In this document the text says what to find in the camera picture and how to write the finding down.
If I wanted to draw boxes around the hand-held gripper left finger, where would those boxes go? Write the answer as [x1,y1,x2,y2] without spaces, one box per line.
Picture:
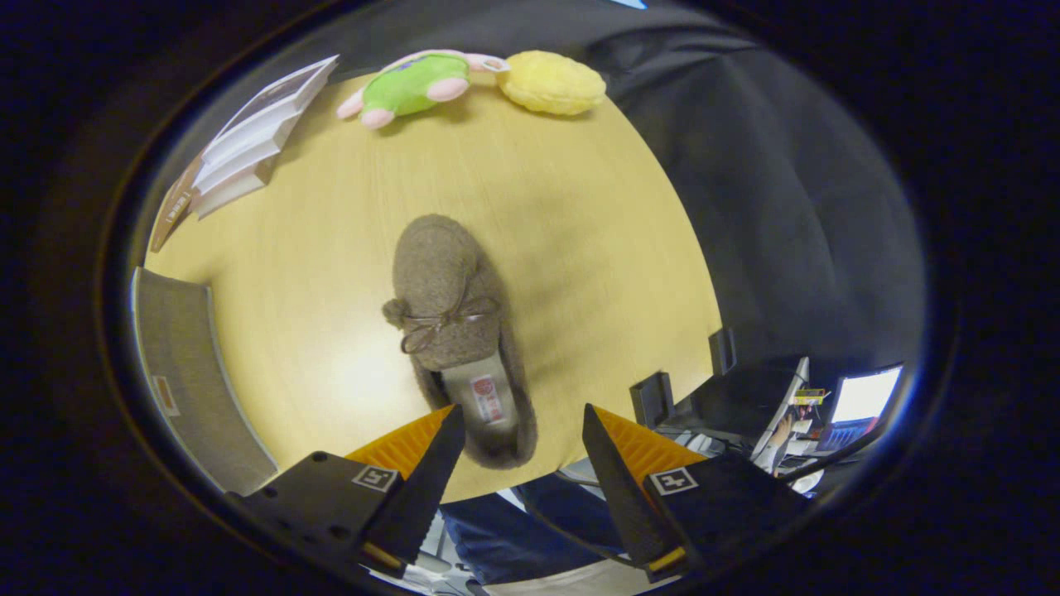
[225,404,466,579]

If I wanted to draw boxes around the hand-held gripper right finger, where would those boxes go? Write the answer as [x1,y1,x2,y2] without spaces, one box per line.
[582,403,812,584]

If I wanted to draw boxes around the brown fuzzy shoe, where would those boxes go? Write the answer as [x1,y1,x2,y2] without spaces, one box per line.
[382,214,539,471]

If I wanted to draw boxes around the grey fabric storage box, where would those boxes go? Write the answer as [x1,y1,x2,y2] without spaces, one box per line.
[130,267,278,496]

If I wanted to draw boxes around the open laptop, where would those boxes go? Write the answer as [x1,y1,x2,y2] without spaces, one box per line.
[820,364,903,454]

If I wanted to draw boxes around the person's leg blue jeans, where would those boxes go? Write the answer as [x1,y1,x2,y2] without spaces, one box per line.
[439,472,624,585]

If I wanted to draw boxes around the black table clamp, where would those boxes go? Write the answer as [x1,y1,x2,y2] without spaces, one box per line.
[708,327,738,377]
[629,371,676,430]

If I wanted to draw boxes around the brown book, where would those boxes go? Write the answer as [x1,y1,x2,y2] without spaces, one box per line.
[149,157,204,253]

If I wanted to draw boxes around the plain white book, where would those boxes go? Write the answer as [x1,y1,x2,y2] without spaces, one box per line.
[192,116,299,195]

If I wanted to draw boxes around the green pink plush toy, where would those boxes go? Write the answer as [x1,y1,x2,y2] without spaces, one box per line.
[336,50,510,130]

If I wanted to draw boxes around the white book portrait cover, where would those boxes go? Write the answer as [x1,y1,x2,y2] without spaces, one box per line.
[201,55,340,166]

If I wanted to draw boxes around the yellow plush toy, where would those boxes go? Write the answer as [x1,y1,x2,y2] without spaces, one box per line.
[497,50,607,116]

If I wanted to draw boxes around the black cable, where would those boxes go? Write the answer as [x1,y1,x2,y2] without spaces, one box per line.
[778,418,891,485]

